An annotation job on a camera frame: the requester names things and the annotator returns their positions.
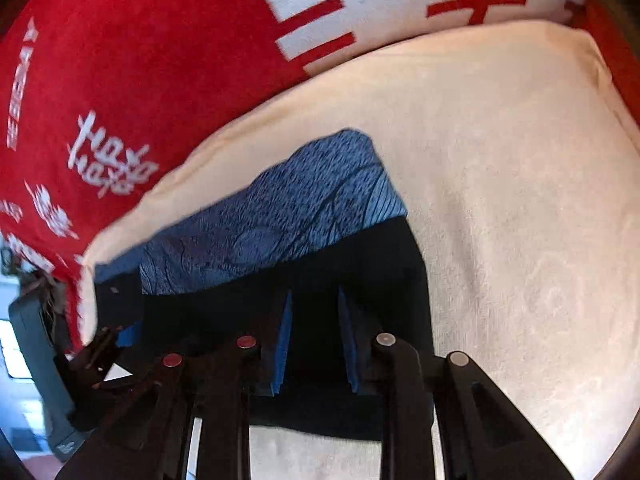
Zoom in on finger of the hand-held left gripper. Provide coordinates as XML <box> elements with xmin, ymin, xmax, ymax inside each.
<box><xmin>90</xmin><ymin>372</ymin><xmax>153</xmax><ymax>407</ymax></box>
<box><xmin>70</xmin><ymin>324</ymin><xmax>143</xmax><ymax>376</ymax></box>

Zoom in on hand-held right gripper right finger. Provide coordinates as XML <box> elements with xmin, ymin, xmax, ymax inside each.
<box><xmin>337</xmin><ymin>285</ymin><xmax>576</xmax><ymax>480</ymax></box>

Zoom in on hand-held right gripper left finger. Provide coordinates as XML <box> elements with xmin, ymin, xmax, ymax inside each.
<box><xmin>55</xmin><ymin>290</ymin><xmax>296</xmax><ymax>480</ymax></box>

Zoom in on black pants with blue stripe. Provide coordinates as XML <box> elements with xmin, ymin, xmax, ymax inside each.
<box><xmin>94</xmin><ymin>129</ymin><xmax>435</xmax><ymax>443</ymax></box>

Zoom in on cream blanket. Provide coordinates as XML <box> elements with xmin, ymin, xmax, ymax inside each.
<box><xmin>77</xmin><ymin>20</ymin><xmax>640</xmax><ymax>480</ymax></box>

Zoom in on red printed blanket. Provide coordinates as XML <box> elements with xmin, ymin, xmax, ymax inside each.
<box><xmin>0</xmin><ymin>0</ymin><xmax>640</xmax><ymax>351</ymax></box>

